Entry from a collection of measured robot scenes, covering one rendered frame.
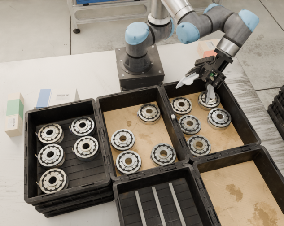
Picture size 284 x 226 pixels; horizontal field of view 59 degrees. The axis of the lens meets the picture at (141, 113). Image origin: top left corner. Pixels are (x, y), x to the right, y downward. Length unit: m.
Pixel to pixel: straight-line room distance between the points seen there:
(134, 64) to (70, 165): 0.62
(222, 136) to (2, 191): 1.00
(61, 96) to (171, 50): 0.76
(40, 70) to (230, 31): 1.14
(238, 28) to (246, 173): 0.56
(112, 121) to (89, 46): 1.79
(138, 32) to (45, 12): 2.36
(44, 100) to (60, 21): 2.03
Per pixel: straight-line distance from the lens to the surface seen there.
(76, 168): 1.09
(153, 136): 1.13
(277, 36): 3.33
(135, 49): 1.31
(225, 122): 1.19
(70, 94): 1.36
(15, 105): 1.46
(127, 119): 1.17
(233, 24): 0.96
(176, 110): 1.18
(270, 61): 2.96
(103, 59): 1.65
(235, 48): 0.96
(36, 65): 1.72
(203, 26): 0.94
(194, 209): 1.02
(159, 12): 1.31
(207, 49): 1.64
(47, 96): 1.39
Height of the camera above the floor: 1.80
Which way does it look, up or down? 54 degrees down
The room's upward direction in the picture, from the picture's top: straight up
